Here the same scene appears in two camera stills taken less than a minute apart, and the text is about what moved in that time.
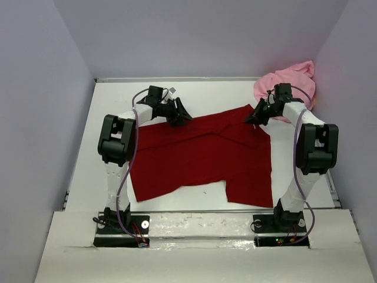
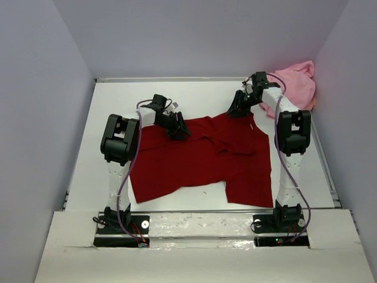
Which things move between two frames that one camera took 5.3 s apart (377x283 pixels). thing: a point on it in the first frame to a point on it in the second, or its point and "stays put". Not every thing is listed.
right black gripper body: (263, 112) to (244, 101)
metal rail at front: (202, 211) stays put
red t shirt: (218, 148) stays put
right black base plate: (283, 223) stays put
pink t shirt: (299, 76) stays put
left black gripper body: (168, 111) to (170, 124)
